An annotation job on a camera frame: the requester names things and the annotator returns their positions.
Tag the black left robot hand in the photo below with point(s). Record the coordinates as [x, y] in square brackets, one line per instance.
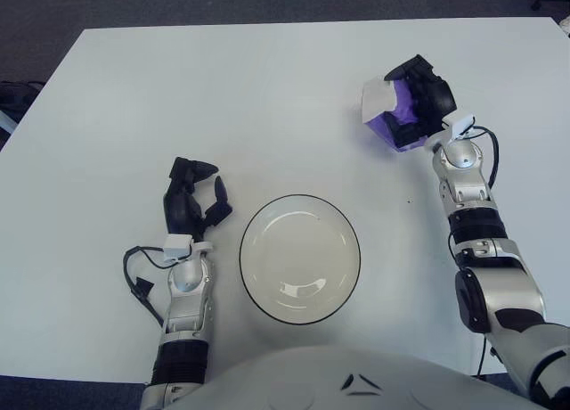
[178, 209]

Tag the white right wrist module box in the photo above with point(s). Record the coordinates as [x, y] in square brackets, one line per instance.
[459, 125]

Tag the pale blue plastic object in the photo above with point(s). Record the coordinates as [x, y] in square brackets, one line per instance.
[5, 122]

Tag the white left wrist module box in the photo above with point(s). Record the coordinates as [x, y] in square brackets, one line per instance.
[177, 247]

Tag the white wrist module box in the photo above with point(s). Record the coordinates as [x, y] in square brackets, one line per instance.
[177, 247]
[459, 125]

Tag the purple tissue paper pack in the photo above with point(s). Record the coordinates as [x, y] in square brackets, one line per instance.
[378, 102]

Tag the black bag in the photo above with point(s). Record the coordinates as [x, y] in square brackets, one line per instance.
[18, 98]

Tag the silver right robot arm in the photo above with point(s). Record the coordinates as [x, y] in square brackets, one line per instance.
[503, 289]

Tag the white neighbouring table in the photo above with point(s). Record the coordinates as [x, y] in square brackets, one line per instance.
[565, 29]

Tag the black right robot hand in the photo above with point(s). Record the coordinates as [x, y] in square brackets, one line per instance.
[438, 98]

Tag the white plate with black rim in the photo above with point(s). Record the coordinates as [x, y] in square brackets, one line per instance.
[298, 258]

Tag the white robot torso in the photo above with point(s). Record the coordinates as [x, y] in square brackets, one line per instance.
[311, 374]

